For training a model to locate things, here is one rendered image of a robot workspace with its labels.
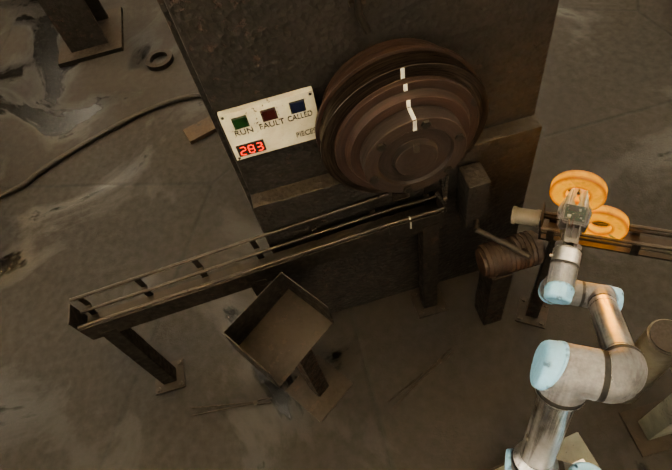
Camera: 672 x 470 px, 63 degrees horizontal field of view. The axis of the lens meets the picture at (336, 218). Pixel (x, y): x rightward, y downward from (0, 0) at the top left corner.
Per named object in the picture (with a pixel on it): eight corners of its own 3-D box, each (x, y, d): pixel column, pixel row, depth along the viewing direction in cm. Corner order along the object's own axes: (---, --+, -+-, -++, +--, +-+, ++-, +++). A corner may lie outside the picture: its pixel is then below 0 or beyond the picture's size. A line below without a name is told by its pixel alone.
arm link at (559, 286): (538, 300, 155) (544, 294, 147) (546, 264, 158) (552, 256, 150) (567, 308, 153) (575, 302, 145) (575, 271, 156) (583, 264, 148)
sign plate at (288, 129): (236, 156, 160) (216, 111, 145) (321, 131, 161) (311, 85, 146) (237, 161, 159) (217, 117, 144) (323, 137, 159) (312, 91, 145)
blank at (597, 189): (553, 166, 160) (551, 174, 159) (611, 173, 154) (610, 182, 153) (549, 199, 172) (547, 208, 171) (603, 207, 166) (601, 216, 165)
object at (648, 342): (597, 378, 212) (639, 324, 170) (627, 369, 213) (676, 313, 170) (614, 408, 205) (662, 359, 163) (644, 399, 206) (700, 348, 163)
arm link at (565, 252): (576, 270, 155) (546, 263, 157) (579, 255, 156) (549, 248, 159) (581, 263, 148) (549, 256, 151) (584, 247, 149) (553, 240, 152)
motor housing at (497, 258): (466, 304, 237) (474, 238, 194) (514, 290, 238) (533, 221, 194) (477, 331, 230) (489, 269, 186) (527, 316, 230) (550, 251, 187)
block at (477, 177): (453, 206, 199) (456, 164, 180) (474, 200, 200) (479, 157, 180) (464, 229, 193) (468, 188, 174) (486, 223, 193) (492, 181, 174)
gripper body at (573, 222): (593, 206, 151) (585, 247, 148) (587, 217, 159) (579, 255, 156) (564, 200, 154) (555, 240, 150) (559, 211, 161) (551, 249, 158)
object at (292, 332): (276, 401, 225) (221, 332, 166) (318, 352, 234) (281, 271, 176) (312, 434, 216) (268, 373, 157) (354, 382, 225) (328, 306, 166)
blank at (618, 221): (563, 215, 175) (561, 223, 174) (603, 197, 162) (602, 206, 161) (598, 239, 179) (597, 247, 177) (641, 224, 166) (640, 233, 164)
